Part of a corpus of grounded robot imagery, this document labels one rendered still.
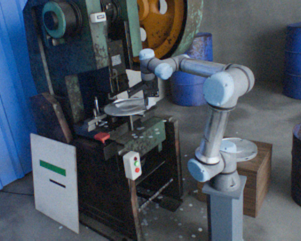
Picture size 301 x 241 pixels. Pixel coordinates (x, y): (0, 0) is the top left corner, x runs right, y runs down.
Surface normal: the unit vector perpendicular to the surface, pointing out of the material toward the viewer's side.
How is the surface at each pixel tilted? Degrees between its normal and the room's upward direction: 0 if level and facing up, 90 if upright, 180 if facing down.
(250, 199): 90
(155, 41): 90
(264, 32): 90
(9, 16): 90
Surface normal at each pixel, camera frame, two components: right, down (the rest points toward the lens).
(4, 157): 0.77, 0.14
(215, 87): -0.78, 0.19
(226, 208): -0.47, 0.37
